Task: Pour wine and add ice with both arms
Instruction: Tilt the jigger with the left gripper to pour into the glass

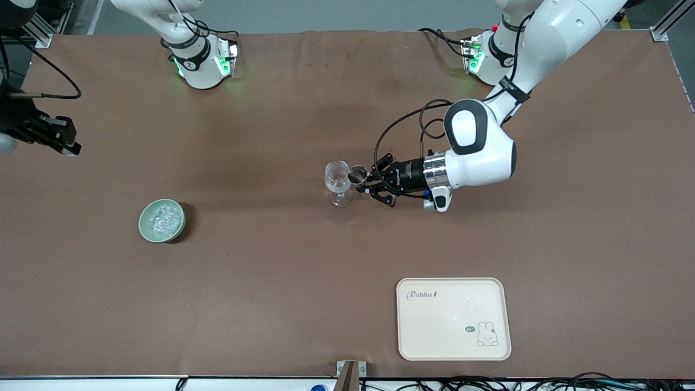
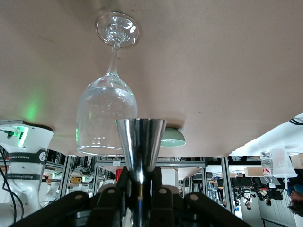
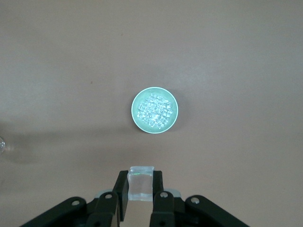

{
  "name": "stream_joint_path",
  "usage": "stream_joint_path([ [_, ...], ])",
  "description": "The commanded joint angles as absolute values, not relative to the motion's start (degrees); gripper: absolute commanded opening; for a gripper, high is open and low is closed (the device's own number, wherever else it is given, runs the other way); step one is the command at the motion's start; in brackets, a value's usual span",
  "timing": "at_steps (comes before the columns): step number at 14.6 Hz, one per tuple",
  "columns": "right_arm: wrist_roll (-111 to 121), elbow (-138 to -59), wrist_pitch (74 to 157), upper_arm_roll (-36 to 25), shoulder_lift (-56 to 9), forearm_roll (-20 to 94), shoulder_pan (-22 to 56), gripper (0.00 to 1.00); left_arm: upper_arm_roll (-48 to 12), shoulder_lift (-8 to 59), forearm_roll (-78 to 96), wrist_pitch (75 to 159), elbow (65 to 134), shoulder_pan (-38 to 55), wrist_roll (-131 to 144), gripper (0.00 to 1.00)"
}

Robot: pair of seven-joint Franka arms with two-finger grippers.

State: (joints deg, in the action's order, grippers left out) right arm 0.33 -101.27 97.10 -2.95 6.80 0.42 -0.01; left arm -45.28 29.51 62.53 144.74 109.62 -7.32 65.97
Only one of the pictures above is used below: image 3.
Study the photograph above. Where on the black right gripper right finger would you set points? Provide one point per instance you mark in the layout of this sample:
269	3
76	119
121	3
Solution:
170	210

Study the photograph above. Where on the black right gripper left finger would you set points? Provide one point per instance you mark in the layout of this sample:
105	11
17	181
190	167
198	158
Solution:
101	208

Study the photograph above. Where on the single clear ice cube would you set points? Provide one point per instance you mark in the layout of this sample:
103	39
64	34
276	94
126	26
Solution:
140	186

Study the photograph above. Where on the heap of clear ice cubes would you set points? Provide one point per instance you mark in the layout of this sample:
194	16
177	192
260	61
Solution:
155	111

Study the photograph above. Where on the clear stemmed wine glass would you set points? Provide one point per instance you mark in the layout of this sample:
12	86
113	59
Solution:
1	146

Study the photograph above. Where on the pale green ceramic bowl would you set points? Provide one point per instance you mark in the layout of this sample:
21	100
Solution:
137	123

